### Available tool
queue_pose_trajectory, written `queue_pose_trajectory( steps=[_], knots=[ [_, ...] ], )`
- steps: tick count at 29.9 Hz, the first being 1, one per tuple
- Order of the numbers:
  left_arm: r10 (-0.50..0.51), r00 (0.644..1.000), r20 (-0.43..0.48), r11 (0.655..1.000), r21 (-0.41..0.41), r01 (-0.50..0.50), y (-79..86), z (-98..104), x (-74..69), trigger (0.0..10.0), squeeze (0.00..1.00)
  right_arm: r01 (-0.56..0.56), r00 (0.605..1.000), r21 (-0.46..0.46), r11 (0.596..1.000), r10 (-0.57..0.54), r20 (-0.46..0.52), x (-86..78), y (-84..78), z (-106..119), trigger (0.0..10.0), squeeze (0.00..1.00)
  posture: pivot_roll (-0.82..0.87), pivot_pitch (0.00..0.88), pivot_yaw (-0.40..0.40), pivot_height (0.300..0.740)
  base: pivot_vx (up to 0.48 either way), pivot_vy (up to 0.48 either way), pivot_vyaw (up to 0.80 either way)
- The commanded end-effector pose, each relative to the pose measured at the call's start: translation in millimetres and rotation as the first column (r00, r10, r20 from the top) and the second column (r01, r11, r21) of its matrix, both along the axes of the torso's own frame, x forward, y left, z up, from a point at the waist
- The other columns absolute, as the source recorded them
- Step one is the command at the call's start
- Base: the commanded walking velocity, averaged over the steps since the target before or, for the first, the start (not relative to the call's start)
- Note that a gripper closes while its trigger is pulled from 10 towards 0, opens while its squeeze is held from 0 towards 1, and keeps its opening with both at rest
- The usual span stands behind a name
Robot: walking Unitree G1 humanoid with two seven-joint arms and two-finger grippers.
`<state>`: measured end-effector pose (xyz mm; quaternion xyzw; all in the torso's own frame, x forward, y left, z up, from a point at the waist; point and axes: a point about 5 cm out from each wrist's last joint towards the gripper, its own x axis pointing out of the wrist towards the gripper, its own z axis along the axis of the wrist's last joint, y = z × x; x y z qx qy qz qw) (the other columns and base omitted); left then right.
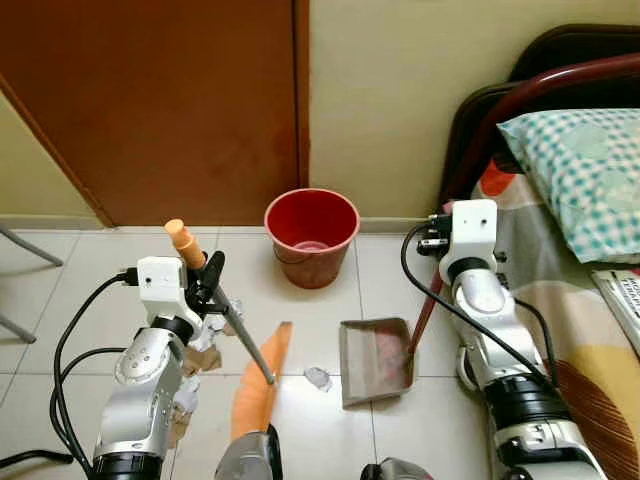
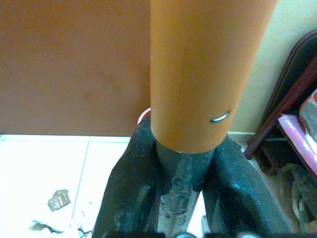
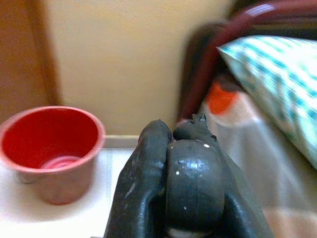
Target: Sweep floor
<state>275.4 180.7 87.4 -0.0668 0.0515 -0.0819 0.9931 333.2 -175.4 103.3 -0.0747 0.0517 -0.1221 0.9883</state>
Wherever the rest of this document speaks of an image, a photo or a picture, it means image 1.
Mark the crumpled white paper ball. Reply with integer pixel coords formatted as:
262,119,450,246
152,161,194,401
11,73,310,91
304,366,334,392

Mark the brown cardboard scrap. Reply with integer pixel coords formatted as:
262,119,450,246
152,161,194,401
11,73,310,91
183,345,224,378
166,410,192,449

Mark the grey left robot leg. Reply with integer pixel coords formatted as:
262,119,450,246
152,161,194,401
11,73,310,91
214,424,284,480

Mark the orange broom with grey handle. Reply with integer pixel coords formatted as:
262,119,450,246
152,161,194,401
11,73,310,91
164,218,294,443

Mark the grey right robot leg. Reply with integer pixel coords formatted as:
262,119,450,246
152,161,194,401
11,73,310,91
360,457,437,480

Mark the red plastic bucket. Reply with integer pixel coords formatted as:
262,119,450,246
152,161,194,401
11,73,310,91
264,187,361,291

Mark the crumpled white paper scrap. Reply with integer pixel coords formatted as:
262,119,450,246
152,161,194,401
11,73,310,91
188,318,223,351
173,376,202,416

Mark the patterned beige bedsheet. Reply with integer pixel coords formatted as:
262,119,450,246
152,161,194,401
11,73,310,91
470,160,640,480

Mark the grey metal chair leg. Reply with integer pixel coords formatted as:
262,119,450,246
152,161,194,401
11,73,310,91
0,225,64,267
0,314,37,344

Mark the green checked pillow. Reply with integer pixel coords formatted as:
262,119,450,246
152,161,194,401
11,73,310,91
497,108,640,265

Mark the brown wooden door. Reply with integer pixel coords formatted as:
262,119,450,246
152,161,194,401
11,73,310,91
0,0,310,228

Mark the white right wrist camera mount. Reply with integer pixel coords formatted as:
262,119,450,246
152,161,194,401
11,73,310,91
440,199,500,283

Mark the black cable on floor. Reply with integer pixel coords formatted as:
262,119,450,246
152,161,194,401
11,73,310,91
0,449,73,470

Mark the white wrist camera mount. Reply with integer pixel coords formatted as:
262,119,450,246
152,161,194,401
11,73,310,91
136,256,191,323
440,199,500,283

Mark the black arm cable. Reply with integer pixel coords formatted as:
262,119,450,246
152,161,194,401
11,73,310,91
50,267,141,476
400,208,546,386

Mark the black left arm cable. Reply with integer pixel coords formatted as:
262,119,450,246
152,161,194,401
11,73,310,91
50,267,141,476

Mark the dark wooden bed headboard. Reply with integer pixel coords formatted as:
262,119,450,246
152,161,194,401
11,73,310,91
437,24,640,211

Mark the grey robot leg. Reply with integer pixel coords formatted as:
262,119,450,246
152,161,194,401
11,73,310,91
214,424,284,480
360,457,437,480

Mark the grey dustpan with red handle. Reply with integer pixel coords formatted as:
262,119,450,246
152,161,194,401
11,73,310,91
338,262,448,410

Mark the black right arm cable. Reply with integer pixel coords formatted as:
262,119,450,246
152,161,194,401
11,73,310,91
400,208,546,386

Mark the white printed book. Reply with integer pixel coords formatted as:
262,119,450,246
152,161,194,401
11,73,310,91
590,267,640,353

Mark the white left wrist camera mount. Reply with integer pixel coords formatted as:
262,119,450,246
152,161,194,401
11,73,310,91
136,256,191,323

